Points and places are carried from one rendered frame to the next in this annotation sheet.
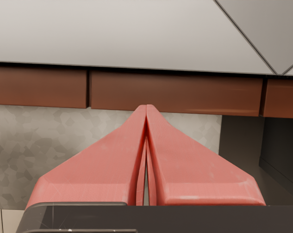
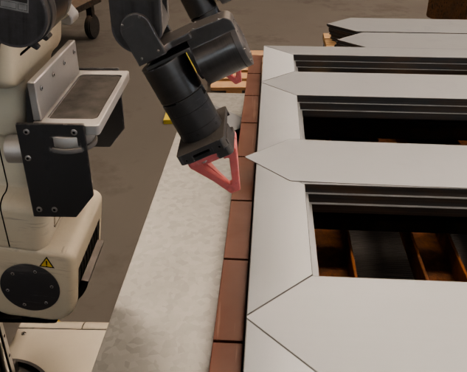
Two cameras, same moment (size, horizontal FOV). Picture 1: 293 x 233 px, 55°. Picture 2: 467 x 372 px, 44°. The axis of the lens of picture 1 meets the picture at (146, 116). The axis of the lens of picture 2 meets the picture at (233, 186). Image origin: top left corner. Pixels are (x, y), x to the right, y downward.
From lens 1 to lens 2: 0.73 m
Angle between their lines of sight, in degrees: 60
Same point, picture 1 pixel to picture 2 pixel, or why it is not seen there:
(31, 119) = (205, 281)
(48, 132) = (193, 290)
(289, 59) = (257, 320)
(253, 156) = not seen: outside the picture
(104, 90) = (234, 265)
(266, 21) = (280, 309)
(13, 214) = (67, 339)
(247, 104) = (223, 332)
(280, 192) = not seen: outside the picture
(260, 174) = not seen: outside the picture
